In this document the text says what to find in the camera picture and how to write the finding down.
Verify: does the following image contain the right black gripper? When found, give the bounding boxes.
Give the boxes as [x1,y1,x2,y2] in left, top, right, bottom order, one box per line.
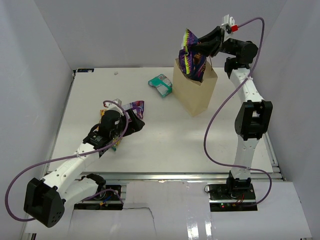
[191,26,244,58]

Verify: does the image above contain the purple candy packet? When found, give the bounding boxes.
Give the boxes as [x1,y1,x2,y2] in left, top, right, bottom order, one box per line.
[122,100,145,120]

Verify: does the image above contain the large dark purple snack bag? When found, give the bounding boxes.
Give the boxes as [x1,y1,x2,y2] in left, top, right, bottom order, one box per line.
[178,28,207,83]

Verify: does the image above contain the teal snack packet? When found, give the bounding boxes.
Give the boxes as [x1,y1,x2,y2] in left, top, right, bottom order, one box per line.
[148,74,173,98]

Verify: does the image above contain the green yellow snack packet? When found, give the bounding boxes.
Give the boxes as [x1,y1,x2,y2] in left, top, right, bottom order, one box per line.
[111,138,122,152]

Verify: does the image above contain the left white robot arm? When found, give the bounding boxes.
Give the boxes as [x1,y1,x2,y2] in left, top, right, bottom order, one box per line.
[23,109,145,228]

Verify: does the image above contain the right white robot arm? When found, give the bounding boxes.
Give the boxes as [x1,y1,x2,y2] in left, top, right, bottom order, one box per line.
[194,26,273,201]

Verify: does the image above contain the brown paper bag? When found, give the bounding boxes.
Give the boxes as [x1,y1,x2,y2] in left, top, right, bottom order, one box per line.
[172,59,218,117]

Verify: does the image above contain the yellow candy packet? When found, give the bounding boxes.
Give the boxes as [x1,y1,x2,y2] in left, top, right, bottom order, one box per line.
[100,109,108,118]

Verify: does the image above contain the white paper sheet front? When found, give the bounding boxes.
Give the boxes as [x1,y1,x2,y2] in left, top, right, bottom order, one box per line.
[25,181,312,240]

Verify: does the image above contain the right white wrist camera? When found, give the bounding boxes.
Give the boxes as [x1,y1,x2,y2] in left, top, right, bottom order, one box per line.
[221,14,239,42]

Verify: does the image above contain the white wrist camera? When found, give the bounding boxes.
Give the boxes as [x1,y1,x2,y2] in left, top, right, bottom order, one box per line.
[105,98,123,114]
[221,14,239,42]

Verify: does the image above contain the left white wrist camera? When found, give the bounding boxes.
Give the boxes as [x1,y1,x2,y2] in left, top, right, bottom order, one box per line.
[105,98,123,114]

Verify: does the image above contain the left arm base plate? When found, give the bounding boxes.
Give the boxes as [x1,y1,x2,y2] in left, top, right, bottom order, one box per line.
[73,185,123,211]

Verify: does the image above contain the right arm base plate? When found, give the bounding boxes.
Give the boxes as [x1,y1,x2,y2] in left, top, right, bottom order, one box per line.
[203,184,258,213]

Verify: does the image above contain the aluminium table frame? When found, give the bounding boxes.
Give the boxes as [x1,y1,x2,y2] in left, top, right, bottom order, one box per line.
[53,67,276,181]

